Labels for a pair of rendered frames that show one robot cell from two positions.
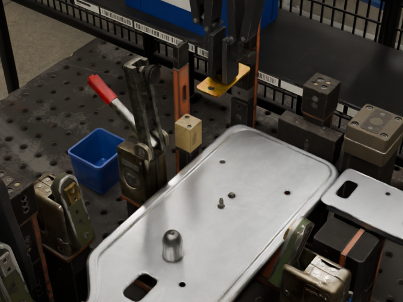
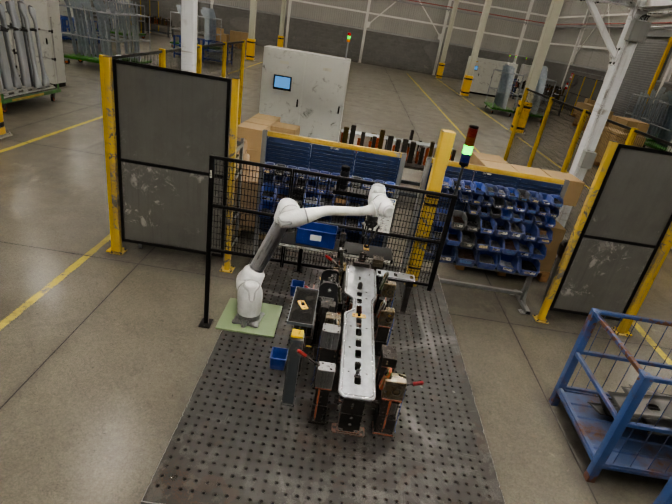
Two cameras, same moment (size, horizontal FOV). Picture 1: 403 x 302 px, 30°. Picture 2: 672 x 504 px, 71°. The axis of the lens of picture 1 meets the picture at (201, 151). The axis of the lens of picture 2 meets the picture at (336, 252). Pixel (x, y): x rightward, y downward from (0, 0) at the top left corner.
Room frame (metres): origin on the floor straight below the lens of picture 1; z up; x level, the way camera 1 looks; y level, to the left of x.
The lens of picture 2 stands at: (-1.34, 1.90, 2.58)
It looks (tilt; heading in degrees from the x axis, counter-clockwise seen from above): 26 degrees down; 323
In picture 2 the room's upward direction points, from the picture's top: 10 degrees clockwise
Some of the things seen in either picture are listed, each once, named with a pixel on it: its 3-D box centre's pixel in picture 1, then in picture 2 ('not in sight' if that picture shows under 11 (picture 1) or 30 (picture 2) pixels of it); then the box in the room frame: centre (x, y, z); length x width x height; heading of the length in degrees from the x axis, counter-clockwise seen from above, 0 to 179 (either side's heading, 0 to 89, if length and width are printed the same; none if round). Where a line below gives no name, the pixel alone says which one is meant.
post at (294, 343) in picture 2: not in sight; (292, 369); (0.29, 0.81, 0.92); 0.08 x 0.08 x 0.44; 53
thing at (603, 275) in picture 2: not in sight; (617, 245); (0.56, -3.09, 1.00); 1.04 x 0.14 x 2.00; 53
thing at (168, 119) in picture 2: not in sight; (173, 172); (3.27, 0.57, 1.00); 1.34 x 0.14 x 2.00; 53
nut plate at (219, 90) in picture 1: (223, 75); not in sight; (0.86, -0.03, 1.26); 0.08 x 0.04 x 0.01; 144
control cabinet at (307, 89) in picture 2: not in sight; (303, 95); (6.89, -2.99, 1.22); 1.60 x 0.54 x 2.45; 53
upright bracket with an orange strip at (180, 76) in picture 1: (183, 158); not in sight; (1.03, 0.03, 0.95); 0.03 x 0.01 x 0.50; 143
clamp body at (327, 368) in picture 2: not in sight; (321, 393); (0.11, 0.73, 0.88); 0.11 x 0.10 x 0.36; 53
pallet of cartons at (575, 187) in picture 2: not in sight; (508, 216); (2.03, -3.37, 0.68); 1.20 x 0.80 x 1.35; 55
